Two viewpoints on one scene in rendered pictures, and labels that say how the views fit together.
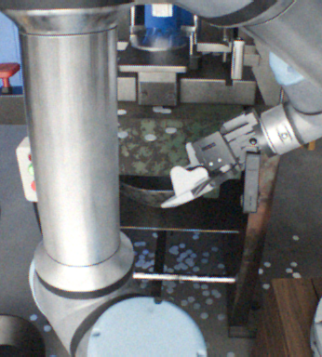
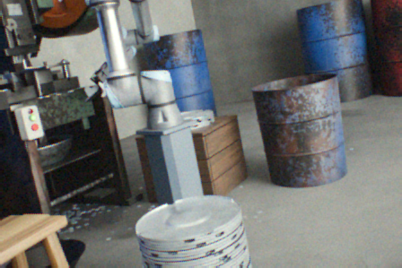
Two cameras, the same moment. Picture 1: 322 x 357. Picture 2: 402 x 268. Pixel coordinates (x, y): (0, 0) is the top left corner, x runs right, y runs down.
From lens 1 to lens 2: 1.80 m
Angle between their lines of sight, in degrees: 59
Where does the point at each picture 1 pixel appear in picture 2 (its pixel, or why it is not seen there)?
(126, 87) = (30, 90)
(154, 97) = (46, 90)
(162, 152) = (64, 110)
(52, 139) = (117, 31)
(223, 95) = (68, 85)
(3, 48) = not seen: outside the picture
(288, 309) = not seen: hidden behind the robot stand
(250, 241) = (114, 137)
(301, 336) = not seen: hidden behind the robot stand
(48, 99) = (116, 22)
